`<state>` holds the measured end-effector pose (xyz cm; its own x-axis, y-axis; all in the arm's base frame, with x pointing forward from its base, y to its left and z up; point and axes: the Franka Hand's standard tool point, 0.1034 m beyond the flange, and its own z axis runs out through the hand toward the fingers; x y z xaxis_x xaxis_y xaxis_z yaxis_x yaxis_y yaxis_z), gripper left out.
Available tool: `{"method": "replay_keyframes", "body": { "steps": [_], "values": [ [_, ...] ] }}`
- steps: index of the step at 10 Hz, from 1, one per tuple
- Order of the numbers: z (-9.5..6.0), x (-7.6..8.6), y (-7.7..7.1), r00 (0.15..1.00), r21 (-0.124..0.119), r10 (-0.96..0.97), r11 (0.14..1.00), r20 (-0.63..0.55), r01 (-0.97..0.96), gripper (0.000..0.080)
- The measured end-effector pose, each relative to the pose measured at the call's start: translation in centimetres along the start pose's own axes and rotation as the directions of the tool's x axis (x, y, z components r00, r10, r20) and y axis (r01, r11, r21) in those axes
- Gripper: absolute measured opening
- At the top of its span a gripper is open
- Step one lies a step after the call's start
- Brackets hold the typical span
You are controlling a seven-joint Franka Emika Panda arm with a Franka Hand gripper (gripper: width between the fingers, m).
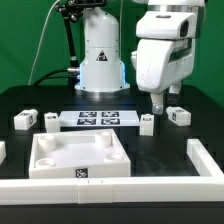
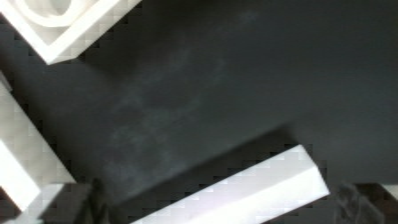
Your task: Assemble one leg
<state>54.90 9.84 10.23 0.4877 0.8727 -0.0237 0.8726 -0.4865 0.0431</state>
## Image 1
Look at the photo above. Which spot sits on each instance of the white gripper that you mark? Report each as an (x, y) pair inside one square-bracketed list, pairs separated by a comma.
[(165, 54)]

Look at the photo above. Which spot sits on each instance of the white square tabletop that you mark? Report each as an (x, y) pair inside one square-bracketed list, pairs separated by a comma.
[(78, 154)]

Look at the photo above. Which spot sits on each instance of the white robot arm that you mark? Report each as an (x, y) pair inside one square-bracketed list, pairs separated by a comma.
[(102, 72)]

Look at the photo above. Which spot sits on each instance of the white obstacle fence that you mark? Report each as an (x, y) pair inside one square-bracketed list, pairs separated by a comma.
[(207, 185)]

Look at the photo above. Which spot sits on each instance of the white block at left edge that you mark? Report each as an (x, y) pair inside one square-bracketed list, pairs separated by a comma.
[(2, 151)]

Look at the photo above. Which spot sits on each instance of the white marker base plate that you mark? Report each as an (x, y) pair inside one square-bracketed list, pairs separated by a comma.
[(112, 118)]

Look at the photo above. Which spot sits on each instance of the black camera stand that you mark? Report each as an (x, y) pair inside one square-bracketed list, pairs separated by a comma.
[(72, 11)]

